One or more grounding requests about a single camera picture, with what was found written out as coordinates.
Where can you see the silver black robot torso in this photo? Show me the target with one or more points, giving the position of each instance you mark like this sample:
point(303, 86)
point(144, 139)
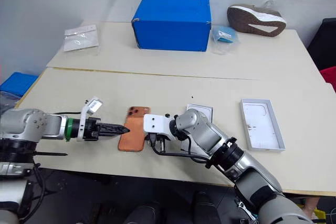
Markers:
point(13, 171)

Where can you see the dark rounded shape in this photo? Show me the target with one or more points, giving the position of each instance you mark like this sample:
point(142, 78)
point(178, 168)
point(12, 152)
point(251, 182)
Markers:
point(143, 213)
point(206, 208)

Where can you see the clear bag with white card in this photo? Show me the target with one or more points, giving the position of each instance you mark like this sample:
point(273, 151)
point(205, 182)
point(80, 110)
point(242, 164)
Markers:
point(81, 37)

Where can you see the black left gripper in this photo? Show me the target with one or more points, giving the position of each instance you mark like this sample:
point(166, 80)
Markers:
point(92, 129)

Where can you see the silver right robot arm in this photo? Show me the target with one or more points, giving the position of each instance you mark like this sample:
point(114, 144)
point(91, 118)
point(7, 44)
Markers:
point(236, 155)

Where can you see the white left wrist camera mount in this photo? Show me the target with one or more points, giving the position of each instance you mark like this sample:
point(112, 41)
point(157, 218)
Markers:
point(89, 108)

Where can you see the white phone box tray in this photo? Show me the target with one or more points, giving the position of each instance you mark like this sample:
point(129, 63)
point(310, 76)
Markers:
point(262, 127)

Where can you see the blue cardboard box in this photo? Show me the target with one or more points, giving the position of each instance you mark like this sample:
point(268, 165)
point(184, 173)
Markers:
point(170, 23)

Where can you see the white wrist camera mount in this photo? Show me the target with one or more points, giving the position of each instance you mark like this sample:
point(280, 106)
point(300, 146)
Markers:
point(156, 123)
point(89, 108)

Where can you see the black chair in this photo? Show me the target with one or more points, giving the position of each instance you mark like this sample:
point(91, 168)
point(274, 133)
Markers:
point(324, 43)

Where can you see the black zip tie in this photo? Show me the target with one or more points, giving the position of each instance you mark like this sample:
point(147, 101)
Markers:
point(51, 153)

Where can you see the white phone box lid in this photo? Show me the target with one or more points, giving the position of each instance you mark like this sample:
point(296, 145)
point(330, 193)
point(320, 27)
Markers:
point(203, 110)

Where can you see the blue bin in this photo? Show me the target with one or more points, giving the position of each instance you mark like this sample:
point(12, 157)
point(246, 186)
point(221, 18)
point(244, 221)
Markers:
point(17, 82)

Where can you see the red object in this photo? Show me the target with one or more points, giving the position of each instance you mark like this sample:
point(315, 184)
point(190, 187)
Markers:
point(329, 77)

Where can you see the brown sneaker with white midsole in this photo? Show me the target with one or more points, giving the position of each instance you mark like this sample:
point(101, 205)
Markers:
point(256, 20)

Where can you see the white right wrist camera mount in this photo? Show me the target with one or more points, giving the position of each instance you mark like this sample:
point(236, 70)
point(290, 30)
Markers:
point(156, 123)

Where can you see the blue packet in plastic bag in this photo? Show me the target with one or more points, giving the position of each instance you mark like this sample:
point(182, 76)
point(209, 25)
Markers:
point(223, 35)

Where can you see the orange phone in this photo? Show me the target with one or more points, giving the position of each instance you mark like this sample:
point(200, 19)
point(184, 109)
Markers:
point(132, 134)

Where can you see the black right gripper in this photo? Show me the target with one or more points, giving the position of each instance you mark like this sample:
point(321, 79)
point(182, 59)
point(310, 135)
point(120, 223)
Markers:
point(157, 142)

